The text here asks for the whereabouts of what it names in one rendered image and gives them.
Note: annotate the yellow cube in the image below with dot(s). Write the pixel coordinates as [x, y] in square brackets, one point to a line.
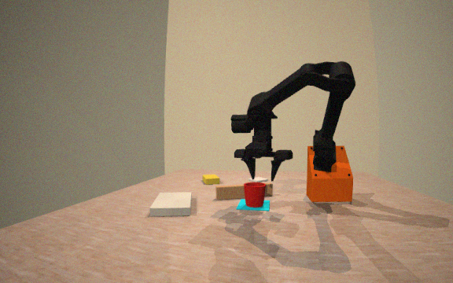
[210, 179]

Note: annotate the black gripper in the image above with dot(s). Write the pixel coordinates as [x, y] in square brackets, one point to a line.
[279, 156]

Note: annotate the red cup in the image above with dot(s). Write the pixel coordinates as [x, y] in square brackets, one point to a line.
[254, 194]

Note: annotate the wooden flat bar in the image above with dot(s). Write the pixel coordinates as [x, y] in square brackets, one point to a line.
[237, 191]

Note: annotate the white flat box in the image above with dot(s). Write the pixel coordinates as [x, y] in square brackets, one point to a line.
[175, 204]

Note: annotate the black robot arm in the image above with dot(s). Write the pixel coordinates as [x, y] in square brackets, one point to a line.
[340, 84]

